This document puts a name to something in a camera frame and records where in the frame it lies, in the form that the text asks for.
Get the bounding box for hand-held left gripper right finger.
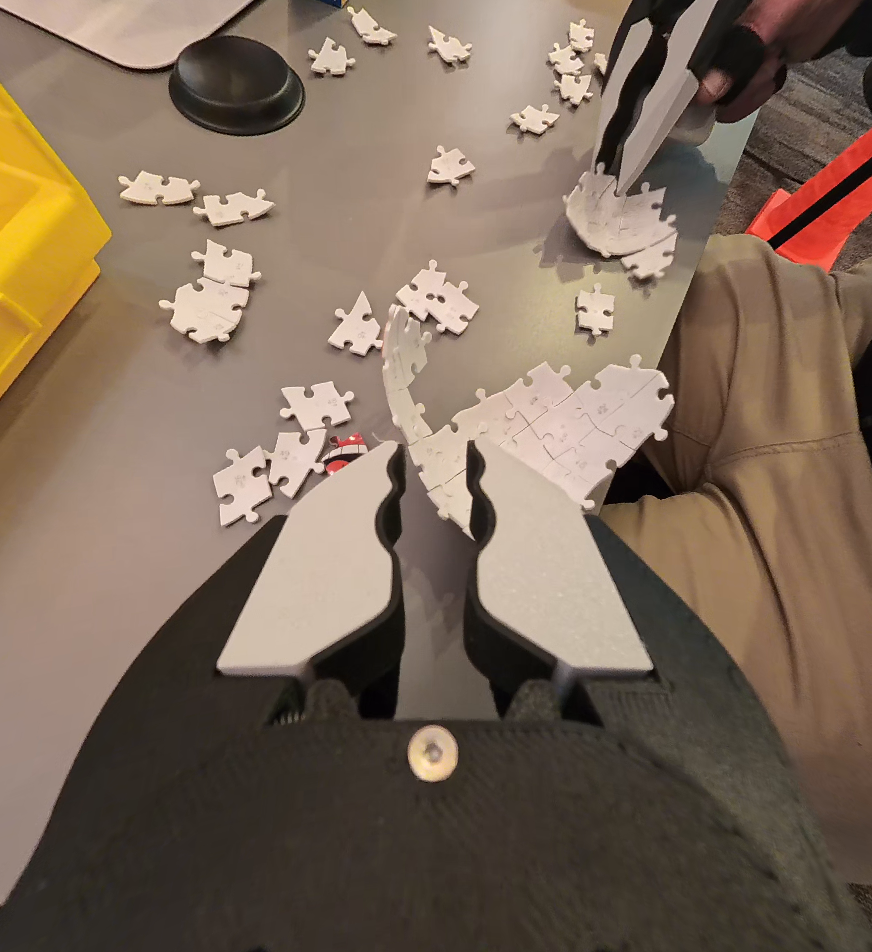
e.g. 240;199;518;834
465;439;657;679

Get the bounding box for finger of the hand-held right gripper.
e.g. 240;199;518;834
595;0;664;177
615;0;751;196

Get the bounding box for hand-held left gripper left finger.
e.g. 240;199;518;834
216;440;407;681

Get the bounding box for small assembled puzzle dome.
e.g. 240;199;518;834
563;163;679;260

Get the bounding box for curved assembled puzzle ball section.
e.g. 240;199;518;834
381;303;676;541

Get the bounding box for printed red black puzzle piece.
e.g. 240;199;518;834
321;433;369;477

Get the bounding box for three joined white puzzle pieces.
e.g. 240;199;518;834
158;238;263;345

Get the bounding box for person's right hand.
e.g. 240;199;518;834
694;0;865;124

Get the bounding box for person's beige trousers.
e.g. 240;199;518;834
598;233;872;893

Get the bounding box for black round base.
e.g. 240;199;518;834
167;34;307;138

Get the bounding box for yellow plastic bin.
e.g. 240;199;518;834
0;33;114;449

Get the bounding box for grey mat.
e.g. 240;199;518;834
0;0;260;72

